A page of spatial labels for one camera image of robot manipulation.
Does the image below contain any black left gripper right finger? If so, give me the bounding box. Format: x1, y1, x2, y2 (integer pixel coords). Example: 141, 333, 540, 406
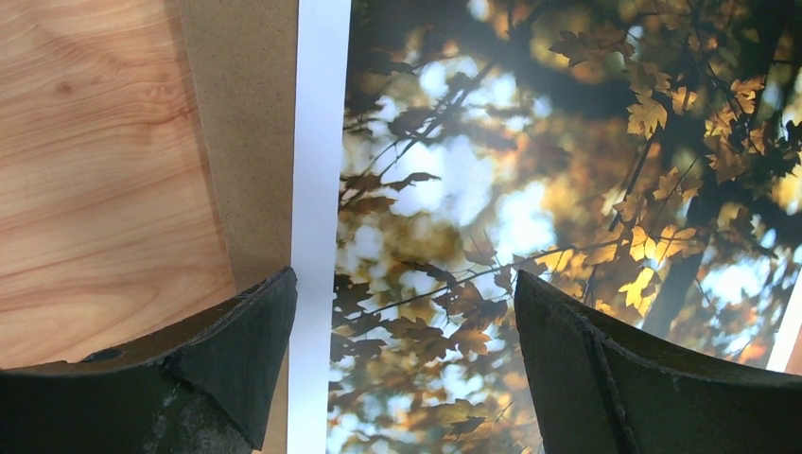
514, 271, 801, 454

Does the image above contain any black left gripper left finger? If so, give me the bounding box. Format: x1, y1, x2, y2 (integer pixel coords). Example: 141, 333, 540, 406
1, 268, 297, 453

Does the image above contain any autumn leaves photo print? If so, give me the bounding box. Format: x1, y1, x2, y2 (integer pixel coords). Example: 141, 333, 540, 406
288, 1, 801, 453

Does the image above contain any brown cardboard backing board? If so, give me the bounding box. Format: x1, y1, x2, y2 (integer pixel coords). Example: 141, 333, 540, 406
178, 0, 300, 454

